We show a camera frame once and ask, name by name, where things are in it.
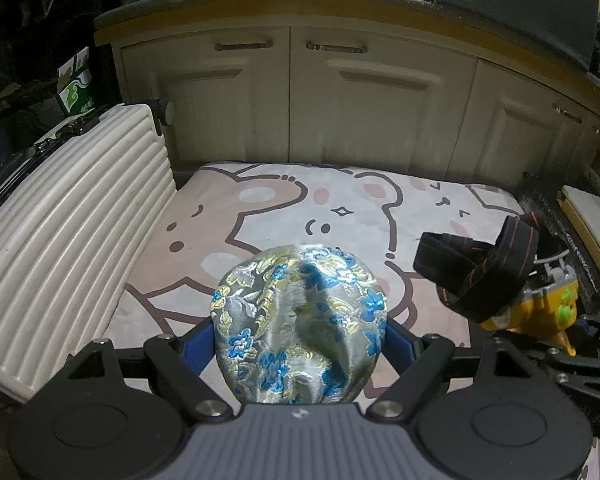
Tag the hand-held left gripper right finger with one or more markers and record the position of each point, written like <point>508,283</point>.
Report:
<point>400,345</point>

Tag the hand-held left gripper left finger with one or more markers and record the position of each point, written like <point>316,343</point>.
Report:
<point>200,347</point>

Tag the blue floral brocade pouch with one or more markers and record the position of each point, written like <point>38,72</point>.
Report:
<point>300,320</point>

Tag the white flat box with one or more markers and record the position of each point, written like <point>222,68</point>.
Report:
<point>595,230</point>

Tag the brown flat carton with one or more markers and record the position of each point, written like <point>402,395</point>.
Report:
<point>565,210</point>

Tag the black wrapped bottle pack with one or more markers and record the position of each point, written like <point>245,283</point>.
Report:
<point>550,205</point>

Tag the bear printed blanket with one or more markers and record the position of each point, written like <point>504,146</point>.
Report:
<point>280,210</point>

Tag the white ribbed suitcase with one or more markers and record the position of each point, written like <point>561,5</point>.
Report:
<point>80,210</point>

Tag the cream cabinet with countertop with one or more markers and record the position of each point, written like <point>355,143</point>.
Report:
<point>380,110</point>

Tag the green and white box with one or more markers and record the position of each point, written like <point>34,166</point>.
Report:
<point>77,87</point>

